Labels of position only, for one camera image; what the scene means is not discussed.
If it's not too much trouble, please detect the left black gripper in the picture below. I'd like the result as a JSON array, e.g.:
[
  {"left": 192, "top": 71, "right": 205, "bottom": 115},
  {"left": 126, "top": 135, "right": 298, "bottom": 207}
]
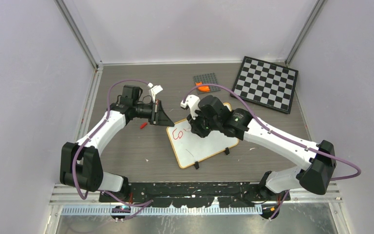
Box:
[{"left": 133, "top": 99, "right": 174, "bottom": 127}]

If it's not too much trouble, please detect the yellow framed whiteboard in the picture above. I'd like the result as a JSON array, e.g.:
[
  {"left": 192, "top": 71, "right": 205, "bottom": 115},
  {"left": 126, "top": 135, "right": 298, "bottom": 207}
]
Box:
[{"left": 166, "top": 119, "right": 239, "bottom": 169}]

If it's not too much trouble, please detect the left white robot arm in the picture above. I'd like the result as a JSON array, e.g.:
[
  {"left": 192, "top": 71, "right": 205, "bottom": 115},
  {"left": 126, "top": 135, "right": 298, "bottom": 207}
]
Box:
[{"left": 60, "top": 83, "right": 174, "bottom": 202}]

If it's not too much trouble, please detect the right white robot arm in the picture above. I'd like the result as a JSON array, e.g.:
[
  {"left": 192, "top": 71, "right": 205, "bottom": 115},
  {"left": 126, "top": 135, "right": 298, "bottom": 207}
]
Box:
[{"left": 180, "top": 95, "right": 336, "bottom": 200}]

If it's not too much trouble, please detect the orange curved block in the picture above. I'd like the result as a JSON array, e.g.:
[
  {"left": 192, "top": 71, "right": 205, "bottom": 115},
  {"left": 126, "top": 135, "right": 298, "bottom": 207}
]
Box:
[{"left": 195, "top": 82, "right": 210, "bottom": 93}]

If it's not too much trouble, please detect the grey lego baseplate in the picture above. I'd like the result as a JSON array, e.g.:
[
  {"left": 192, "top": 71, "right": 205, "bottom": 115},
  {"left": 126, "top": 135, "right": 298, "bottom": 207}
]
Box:
[{"left": 193, "top": 73, "right": 221, "bottom": 95}]

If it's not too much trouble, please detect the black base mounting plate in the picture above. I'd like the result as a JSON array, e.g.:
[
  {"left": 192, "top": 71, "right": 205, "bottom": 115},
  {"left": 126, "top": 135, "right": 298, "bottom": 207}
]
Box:
[{"left": 99, "top": 182, "right": 285, "bottom": 208}]

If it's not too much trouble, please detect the black white chessboard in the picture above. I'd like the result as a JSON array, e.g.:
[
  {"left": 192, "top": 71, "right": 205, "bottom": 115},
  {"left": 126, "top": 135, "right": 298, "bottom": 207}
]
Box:
[{"left": 231, "top": 56, "right": 299, "bottom": 114}]

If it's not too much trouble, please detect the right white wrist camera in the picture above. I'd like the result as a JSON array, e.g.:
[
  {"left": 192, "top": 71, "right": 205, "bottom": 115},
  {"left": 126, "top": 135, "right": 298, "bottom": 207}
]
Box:
[{"left": 180, "top": 95, "right": 200, "bottom": 120}]

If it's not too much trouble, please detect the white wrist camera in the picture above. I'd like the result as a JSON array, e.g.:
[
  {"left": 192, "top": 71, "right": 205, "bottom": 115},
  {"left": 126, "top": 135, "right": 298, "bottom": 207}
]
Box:
[
  {"left": 180, "top": 95, "right": 200, "bottom": 120},
  {"left": 148, "top": 83, "right": 163, "bottom": 102}
]

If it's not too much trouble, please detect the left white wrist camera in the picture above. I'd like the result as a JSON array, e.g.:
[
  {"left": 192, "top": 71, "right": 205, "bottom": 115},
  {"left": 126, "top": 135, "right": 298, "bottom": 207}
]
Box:
[{"left": 148, "top": 83, "right": 163, "bottom": 102}]

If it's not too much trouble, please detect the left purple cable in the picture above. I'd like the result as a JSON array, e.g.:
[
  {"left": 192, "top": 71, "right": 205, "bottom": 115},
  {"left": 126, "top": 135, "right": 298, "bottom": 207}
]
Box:
[{"left": 72, "top": 79, "right": 155, "bottom": 221}]

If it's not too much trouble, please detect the white slotted cable duct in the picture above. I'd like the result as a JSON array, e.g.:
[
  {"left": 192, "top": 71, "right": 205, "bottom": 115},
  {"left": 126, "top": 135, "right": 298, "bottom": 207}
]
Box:
[{"left": 61, "top": 205, "right": 262, "bottom": 216}]

